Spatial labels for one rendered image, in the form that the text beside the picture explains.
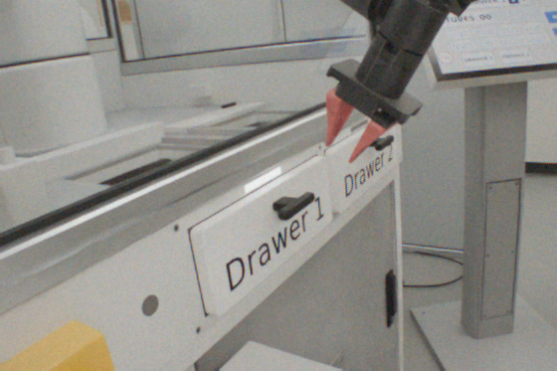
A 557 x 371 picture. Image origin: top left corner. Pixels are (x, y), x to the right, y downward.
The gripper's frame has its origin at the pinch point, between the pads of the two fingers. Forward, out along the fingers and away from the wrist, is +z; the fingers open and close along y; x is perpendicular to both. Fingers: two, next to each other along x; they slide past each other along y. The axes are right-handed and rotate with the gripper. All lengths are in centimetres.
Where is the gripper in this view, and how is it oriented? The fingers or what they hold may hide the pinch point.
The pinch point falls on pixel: (342, 147)
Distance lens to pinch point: 56.0
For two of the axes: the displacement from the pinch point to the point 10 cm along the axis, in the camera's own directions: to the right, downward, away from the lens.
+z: -3.7, 7.5, 5.5
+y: -7.7, -5.8, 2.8
